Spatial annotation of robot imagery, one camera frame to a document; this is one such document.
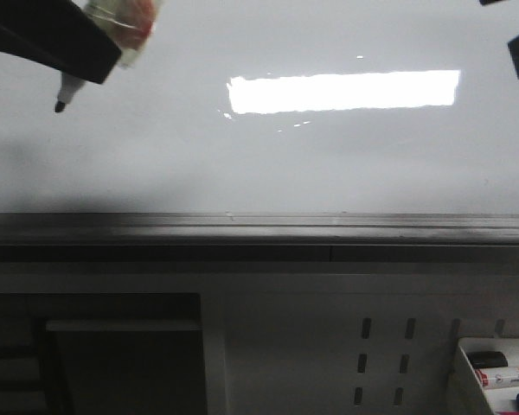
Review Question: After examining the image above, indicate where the white black-tipped whiteboard marker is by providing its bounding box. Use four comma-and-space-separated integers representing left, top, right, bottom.
54, 1, 163, 113

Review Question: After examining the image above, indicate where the white glossy whiteboard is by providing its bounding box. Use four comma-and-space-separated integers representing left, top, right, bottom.
0, 1, 519, 214

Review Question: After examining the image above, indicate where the grey whiteboard marker tray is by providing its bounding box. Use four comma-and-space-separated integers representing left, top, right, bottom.
0, 213, 519, 263

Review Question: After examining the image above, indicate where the white shelf board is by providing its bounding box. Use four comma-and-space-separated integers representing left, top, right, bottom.
46, 320, 202, 332

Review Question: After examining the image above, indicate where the red capped white marker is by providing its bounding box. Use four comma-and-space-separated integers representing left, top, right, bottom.
475, 367, 519, 389

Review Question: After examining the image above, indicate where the white plastic storage bin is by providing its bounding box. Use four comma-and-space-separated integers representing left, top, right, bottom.
446, 337, 519, 414

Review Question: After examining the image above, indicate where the white slotted pegboard panel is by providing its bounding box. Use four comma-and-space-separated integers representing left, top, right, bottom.
202, 274, 519, 414

